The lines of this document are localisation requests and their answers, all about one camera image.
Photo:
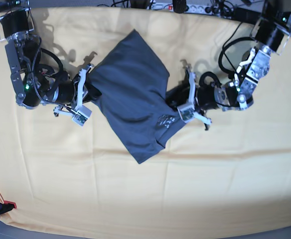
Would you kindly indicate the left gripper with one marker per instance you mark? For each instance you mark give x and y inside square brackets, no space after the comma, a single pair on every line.
[183,94]

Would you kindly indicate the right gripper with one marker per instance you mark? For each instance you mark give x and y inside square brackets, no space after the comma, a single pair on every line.
[73,93]

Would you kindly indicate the blue-grey T-shirt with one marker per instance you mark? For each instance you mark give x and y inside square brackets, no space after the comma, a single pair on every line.
[132,83]

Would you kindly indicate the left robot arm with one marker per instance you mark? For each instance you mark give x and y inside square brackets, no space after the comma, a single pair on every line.
[268,33]

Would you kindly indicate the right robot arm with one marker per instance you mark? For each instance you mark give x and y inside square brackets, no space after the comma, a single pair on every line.
[37,75]

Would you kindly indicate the white power strip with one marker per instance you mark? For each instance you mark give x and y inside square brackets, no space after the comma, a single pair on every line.
[191,8]

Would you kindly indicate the yellow table cloth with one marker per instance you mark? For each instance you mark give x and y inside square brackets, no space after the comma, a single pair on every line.
[232,180]

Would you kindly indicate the black power adapter box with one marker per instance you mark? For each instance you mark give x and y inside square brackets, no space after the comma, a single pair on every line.
[246,16]

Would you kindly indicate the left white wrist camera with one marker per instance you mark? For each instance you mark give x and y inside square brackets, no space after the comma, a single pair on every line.
[186,112]

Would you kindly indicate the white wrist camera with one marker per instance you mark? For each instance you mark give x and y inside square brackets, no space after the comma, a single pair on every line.
[186,112]
[81,116]

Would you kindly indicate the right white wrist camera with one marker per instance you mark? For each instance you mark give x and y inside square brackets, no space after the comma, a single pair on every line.
[81,116]

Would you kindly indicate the black round camera pole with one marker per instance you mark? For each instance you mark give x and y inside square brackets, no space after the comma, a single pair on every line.
[179,6]

